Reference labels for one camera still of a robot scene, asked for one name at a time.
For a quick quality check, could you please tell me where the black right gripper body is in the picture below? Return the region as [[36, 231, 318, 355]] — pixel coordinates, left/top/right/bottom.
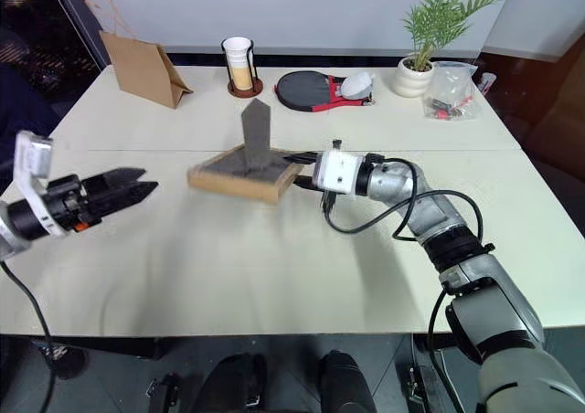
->
[[305, 154, 341, 214]]

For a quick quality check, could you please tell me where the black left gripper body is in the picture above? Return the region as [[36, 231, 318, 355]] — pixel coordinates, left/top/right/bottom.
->
[[45, 173, 114, 233]]

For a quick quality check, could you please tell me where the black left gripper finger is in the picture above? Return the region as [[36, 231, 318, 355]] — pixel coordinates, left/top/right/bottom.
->
[[109, 181, 160, 214], [105, 167, 148, 191]]

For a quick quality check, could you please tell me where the wooden picture frame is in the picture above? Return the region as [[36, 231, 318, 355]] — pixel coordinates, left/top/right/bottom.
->
[[186, 97, 305, 205]]

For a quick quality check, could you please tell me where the black and red paddle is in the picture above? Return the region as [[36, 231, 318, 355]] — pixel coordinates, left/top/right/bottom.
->
[[273, 69, 375, 113]]

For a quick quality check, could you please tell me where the cup stack in holder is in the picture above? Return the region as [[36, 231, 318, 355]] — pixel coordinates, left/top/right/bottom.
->
[[220, 37, 265, 100]]

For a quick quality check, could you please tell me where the brown paper bag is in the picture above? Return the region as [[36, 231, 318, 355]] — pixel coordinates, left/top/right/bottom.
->
[[85, 0, 196, 111]]

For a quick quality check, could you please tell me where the white paper cup stack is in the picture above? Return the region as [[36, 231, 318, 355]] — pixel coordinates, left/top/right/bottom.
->
[[222, 37, 254, 90]]

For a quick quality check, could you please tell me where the white ribbed plant pot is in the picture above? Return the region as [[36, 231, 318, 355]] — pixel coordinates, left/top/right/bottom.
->
[[393, 56, 436, 99]]

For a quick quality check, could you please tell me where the clear plastic bag with parts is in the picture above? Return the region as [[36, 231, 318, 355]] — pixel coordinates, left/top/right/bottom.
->
[[421, 60, 479, 122]]

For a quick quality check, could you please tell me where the round black table foot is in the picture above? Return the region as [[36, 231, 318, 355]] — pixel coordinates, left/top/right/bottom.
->
[[30, 336, 89, 381]]

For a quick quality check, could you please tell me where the dark rounded shape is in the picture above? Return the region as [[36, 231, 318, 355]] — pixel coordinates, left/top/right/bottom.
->
[[318, 350, 377, 413]]

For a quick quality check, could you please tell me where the green palm plant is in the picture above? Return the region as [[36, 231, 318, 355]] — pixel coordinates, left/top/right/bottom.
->
[[401, 0, 506, 72]]

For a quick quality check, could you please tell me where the black table clamp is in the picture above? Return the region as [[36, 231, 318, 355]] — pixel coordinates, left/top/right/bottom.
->
[[396, 361, 431, 413], [144, 373, 180, 410]]

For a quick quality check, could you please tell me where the brown sofa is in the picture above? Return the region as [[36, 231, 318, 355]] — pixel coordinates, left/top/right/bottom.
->
[[519, 32, 585, 243]]

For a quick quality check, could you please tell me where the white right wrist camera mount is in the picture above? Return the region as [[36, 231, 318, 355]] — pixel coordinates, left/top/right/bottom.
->
[[312, 149, 367, 198]]

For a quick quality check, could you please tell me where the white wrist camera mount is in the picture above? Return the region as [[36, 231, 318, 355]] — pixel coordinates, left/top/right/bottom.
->
[[12, 130, 70, 238], [312, 149, 367, 198]]

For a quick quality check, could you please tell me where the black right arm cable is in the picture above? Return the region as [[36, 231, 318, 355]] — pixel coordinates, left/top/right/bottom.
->
[[323, 157, 486, 413]]

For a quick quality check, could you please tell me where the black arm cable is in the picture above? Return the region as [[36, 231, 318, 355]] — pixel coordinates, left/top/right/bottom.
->
[[323, 157, 486, 413], [0, 258, 61, 413]]

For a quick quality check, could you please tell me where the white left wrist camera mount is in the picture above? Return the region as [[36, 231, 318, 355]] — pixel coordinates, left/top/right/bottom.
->
[[12, 130, 70, 238]]

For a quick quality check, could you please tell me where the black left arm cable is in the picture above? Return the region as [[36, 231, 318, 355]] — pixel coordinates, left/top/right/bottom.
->
[[0, 258, 61, 413]]

